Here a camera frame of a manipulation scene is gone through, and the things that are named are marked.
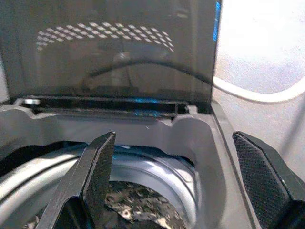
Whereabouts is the dark glass washer lid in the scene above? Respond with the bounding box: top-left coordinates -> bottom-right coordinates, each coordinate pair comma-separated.
0,0 -> 223,115

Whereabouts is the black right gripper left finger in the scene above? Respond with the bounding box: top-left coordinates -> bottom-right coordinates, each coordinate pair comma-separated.
36,130 -> 117,229

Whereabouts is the grey top-load washing machine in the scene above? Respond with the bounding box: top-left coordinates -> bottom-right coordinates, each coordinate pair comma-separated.
0,96 -> 260,229

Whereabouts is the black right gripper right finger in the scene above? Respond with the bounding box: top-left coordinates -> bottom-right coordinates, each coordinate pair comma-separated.
232,130 -> 305,229

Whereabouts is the steel washer drum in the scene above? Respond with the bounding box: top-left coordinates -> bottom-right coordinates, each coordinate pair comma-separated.
0,145 -> 200,229

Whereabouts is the dark patterned garment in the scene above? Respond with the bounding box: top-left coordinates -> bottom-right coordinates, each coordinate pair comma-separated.
23,180 -> 190,229

